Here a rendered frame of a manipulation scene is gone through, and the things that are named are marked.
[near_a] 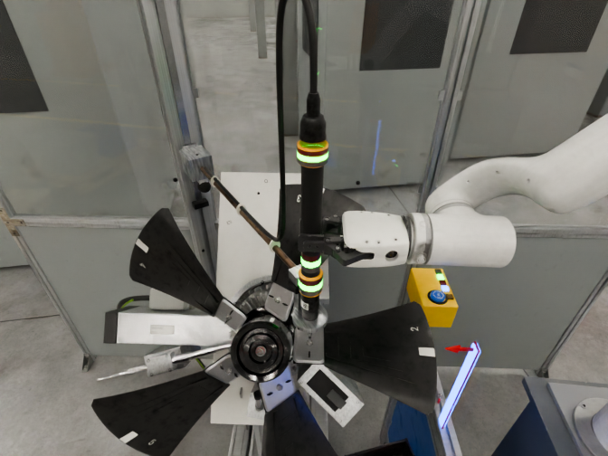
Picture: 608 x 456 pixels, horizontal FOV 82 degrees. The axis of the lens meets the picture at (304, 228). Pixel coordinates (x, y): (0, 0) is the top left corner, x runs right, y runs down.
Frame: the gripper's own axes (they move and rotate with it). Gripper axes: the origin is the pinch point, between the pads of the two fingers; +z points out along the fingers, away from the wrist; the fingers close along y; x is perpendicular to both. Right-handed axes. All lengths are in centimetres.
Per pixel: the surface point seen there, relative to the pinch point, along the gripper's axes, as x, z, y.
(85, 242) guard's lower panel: -61, 97, 70
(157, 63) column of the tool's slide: 15, 43, 54
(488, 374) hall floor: -145, -103, 70
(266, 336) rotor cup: -22.6, 7.9, -3.3
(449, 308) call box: -40, -39, 21
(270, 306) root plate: -24.4, 8.3, 6.0
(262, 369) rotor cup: -28.1, 8.4, -7.0
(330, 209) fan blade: -4.7, -3.9, 15.3
